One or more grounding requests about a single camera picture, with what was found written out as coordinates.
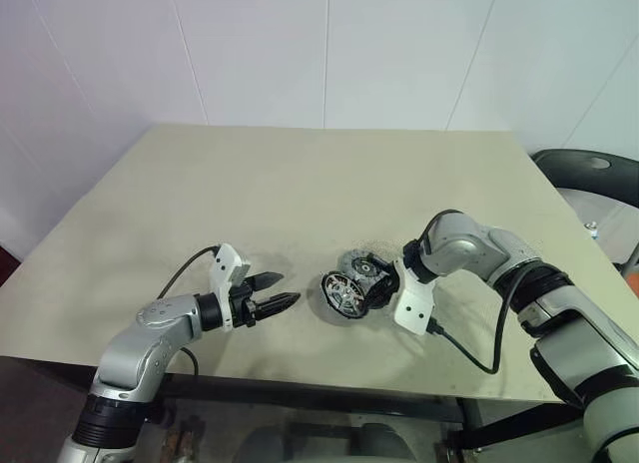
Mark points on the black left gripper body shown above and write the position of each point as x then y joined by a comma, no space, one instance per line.
243,306

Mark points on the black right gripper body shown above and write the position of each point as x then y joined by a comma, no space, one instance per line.
387,291

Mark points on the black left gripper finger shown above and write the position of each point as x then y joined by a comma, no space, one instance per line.
277,305
264,281

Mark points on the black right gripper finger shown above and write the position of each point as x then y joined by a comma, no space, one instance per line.
378,275
370,306

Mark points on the grey round motor cover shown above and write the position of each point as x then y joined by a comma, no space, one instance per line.
357,263

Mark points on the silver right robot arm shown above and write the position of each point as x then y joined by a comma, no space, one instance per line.
464,248

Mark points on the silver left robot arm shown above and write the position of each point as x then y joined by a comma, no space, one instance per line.
150,318

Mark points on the clear bottle with blue label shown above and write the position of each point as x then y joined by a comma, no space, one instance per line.
593,231

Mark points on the dark red cabinet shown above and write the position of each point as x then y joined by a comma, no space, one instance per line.
9,266

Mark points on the orange object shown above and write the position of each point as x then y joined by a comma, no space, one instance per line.
634,283

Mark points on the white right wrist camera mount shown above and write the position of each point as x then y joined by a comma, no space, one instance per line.
412,308

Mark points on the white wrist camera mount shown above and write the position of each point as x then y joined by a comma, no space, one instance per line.
412,308
224,263

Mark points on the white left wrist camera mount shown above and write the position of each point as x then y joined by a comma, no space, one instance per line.
224,263

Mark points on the black table frame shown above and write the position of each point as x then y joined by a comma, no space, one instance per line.
324,400

